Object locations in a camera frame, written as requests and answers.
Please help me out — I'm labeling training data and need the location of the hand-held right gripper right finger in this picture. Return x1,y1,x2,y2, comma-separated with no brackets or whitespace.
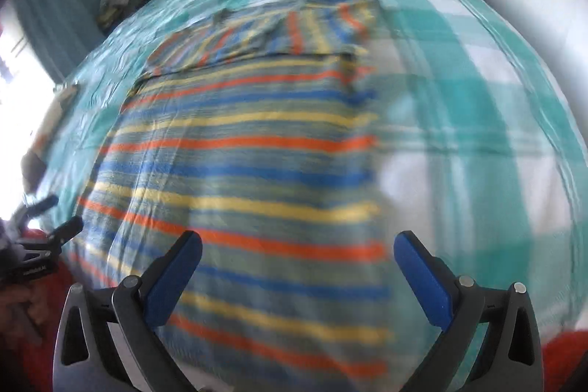
393,230,545,392

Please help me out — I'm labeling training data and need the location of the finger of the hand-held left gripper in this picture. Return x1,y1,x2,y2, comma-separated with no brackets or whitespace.
17,215,85,283
9,194,60,233

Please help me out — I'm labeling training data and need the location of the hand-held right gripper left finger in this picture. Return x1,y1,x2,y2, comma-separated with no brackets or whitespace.
52,230,203,392

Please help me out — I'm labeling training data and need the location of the striped knit sweater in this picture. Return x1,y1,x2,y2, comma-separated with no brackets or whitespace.
69,0,397,392

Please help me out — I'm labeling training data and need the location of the person's left hand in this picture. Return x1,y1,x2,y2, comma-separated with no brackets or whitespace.
0,281,52,343

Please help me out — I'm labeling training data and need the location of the bright window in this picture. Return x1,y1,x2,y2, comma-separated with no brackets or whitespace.
0,6,61,219

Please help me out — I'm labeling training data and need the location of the teal curtain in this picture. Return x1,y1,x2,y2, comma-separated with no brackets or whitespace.
9,0,123,86

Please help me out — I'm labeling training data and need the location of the teal checked bedspread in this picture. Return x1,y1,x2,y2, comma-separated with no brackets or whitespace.
36,0,585,344

